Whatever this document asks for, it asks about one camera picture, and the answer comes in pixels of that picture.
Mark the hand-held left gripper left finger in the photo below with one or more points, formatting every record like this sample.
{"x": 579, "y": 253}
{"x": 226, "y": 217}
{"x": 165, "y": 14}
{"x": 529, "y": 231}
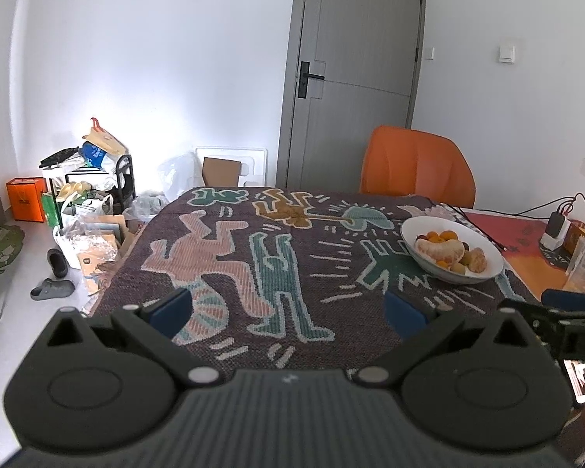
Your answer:
{"x": 173, "y": 309}

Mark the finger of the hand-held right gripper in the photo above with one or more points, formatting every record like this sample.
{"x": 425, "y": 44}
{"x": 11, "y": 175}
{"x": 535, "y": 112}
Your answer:
{"x": 565, "y": 299}
{"x": 538, "y": 316}

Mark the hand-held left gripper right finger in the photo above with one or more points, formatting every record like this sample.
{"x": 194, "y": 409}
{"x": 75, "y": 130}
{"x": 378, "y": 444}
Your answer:
{"x": 404, "y": 314}

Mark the small yellow-green fruit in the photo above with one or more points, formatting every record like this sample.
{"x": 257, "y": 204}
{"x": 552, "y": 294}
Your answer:
{"x": 457, "y": 268}

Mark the pale peeled pomelo segment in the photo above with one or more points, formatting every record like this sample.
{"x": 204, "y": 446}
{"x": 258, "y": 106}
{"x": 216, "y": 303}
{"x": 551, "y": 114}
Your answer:
{"x": 438, "y": 252}

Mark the white bowl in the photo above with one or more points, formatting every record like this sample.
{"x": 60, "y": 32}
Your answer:
{"x": 492, "y": 258}

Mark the pinkish peeled pomelo segment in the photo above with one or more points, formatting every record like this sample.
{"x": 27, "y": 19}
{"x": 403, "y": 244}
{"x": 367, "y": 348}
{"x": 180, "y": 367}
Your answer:
{"x": 477, "y": 259}

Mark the large orange tangerine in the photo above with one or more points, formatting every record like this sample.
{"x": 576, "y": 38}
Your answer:
{"x": 451, "y": 235}

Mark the orange box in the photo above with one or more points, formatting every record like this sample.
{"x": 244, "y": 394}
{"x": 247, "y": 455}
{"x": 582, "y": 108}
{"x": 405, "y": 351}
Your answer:
{"x": 24, "y": 200}
{"x": 579, "y": 239}

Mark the white charger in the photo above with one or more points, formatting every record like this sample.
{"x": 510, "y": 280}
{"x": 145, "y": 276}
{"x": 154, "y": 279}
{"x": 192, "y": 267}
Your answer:
{"x": 555, "y": 231}

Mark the red table mat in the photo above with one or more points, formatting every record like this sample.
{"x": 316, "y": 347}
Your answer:
{"x": 512, "y": 234}

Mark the printed figure blanket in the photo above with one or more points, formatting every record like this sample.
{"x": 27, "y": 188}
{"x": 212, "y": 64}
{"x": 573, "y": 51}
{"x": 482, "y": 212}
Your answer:
{"x": 321, "y": 253}

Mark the clear plastic bag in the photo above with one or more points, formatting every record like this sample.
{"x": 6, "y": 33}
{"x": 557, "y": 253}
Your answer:
{"x": 144, "y": 207}

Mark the grey slipper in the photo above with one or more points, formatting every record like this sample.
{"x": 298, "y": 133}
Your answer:
{"x": 53, "y": 288}

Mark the black slipper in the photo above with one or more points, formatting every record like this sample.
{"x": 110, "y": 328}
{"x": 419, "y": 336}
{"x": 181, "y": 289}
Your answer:
{"x": 57, "y": 263}

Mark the white plastic bag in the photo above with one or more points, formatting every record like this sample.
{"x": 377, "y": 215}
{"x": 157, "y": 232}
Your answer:
{"x": 175, "y": 175}

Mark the black trolley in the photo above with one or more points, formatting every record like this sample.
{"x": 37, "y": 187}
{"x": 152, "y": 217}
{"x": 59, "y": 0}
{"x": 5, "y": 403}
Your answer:
{"x": 124, "y": 175}

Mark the cardboard box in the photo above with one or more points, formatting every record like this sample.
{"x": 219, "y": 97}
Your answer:
{"x": 222, "y": 171}

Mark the orange chair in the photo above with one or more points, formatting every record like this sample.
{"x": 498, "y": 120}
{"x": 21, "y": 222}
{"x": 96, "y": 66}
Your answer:
{"x": 414, "y": 165}

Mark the yellow slippers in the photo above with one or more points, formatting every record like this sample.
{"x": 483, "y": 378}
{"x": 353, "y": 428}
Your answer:
{"x": 75, "y": 189}

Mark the green box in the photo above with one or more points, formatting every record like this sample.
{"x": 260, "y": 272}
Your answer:
{"x": 51, "y": 209}

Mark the white foam board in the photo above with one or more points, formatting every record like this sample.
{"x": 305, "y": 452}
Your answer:
{"x": 253, "y": 156}

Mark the blue and white bag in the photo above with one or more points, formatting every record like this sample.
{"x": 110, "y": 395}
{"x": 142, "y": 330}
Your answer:
{"x": 93, "y": 153}

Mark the green frog cushion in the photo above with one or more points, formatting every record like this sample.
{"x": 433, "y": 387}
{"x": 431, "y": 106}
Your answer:
{"x": 0, "y": 251}

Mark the black folded item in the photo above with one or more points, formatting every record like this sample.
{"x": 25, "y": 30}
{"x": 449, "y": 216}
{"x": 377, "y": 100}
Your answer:
{"x": 58, "y": 158}

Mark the grey door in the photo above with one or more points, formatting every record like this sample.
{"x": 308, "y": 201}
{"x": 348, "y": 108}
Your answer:
{"x": 360, "y": 34}

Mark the white light switch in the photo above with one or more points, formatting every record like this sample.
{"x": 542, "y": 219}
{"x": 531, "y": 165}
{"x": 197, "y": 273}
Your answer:
{"x": 507, "y": 52}

